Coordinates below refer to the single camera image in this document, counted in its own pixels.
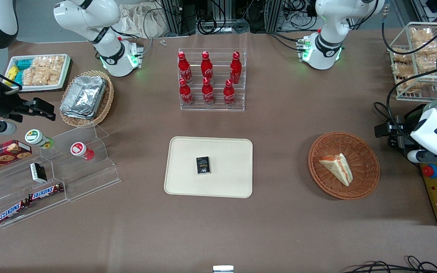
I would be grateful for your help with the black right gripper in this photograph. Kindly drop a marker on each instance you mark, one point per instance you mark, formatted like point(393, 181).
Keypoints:
point(3, 106)

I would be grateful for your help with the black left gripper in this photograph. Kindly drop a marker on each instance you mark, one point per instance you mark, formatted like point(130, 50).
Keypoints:
point(403, 138)

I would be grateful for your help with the triangular sandwich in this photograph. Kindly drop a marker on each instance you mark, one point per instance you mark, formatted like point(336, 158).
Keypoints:
point(338, 168)

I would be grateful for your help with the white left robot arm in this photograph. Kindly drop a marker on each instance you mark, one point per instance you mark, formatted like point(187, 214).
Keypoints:
point(328, 22)

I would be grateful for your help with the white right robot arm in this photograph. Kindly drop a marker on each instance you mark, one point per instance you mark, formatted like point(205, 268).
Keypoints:
point(108, 49)

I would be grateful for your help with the brown round wicker basket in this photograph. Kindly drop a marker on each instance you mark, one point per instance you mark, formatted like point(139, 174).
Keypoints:
point(362, 151)

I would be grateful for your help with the white rectangular snack tray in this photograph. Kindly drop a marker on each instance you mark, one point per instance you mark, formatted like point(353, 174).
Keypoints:
point(65, 77)

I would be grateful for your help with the light oval wicker basket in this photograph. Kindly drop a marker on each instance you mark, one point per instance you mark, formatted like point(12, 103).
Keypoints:
point(106, 102)

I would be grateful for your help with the beige plastic serving tray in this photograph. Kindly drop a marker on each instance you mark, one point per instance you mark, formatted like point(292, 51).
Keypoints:
point(188, 151)

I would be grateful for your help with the green lidded drink bottle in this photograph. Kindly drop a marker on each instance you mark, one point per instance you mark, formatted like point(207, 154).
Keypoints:
point(36, 137)

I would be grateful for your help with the clear bag of rice crackers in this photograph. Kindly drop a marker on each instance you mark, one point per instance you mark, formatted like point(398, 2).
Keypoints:
point(36, 77)
point(49, 63)

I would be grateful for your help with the teal snack packet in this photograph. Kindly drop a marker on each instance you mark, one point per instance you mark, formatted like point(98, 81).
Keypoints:
point(18, 79)
point(24, 63)

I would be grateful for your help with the yellow snack packet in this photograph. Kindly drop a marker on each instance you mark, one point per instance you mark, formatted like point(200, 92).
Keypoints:
point(11, 73)

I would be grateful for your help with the stacked aluminium foil containers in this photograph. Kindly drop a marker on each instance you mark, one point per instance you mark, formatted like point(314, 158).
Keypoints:
point(84, 94)

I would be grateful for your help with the clear bag of fried snacks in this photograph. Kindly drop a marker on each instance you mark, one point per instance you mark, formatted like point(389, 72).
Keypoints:
point(401, 56)
point(421, 35)
point(429, 47)
point(402, 70)
point(426, 63)
point(408, 83)

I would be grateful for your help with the red lidded drink bottle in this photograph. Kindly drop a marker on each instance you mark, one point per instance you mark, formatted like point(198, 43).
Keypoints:
point(80, 149)

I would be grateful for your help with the red chocolate chip cookie box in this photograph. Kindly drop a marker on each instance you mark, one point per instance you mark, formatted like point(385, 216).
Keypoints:
point(2, 154)

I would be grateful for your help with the red emergency stop button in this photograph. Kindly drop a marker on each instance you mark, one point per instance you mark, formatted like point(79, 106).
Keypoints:
point(430, 171)

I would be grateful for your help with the small black and white box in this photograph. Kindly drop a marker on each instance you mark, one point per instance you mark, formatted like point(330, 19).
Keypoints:
point(38, 172)

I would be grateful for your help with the snickers chocolate bar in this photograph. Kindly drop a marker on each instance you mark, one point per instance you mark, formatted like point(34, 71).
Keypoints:
point(46, 192)
point(11, 212)

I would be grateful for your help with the clear acrylic step display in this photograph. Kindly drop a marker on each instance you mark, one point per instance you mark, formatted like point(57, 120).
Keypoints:
point(89, 178)

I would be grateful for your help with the white crumpled cloth bag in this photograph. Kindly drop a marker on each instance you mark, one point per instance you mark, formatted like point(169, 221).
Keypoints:
point(135, 19)

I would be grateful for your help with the small grey connector piece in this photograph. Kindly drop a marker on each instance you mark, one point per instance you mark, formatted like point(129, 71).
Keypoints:
point(162, 43)

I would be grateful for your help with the red cola bottle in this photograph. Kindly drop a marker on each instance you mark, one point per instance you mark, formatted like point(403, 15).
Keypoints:
point(206, 67)
point(183, 68)
point(228, 94)
point(208, 93)
point(185, 94)
point(235, 68)

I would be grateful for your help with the clear acrylic bottle rack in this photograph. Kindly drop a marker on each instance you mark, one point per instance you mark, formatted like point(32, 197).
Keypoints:
point(218, 104)

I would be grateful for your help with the small black card box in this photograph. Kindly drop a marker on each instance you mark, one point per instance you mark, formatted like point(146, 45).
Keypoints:
point(203, 165)

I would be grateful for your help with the small silver white device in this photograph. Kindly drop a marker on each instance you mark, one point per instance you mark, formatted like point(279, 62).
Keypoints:
point(223, 269)

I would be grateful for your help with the aluminium profile frame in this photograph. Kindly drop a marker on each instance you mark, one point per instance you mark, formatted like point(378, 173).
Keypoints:
point(173, 15)

